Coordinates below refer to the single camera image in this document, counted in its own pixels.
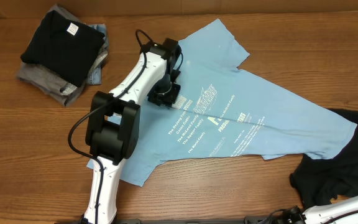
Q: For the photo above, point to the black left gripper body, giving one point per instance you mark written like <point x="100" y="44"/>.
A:
<point x="165" y="92"/>

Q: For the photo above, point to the light blue printed t-shirt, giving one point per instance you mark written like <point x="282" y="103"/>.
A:
<point x="223" y="111"/>

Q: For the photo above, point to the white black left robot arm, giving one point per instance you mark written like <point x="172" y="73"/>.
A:
<point x="108" y="134"/>

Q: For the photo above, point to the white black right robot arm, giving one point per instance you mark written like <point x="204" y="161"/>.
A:
<point x="345" y="212"/>

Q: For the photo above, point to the folded blue denim garment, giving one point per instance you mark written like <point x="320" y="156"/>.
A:
<point x="94" y="76"/>

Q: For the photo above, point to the folded grey garment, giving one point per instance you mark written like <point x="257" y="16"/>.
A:
<point x="48" y="81"/>

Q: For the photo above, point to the folded black t-shirt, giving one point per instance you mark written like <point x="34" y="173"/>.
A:
<point x="66" y="47"/>

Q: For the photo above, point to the crumpled black garment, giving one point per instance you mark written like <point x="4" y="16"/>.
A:
<point x="318" y="181"/>

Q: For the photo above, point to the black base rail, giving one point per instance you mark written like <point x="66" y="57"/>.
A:
<point x="246" y="220"/>

